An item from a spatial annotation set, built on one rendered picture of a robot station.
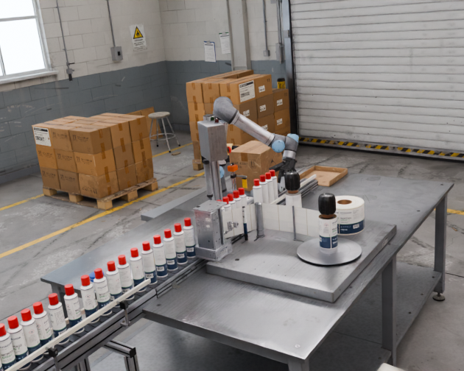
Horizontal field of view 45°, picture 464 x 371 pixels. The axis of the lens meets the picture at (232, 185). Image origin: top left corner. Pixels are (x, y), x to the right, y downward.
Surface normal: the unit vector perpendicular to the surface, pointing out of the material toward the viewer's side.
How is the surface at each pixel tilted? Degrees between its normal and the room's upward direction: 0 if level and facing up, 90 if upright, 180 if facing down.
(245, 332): 0
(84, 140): 90
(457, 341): 0
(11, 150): 90
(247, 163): 90
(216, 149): 90
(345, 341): 1
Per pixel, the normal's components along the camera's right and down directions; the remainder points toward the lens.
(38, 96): 0.76, 0.14
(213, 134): 0.36, 0.26
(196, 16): -0.64, 0.29
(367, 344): -0.09, -0.95
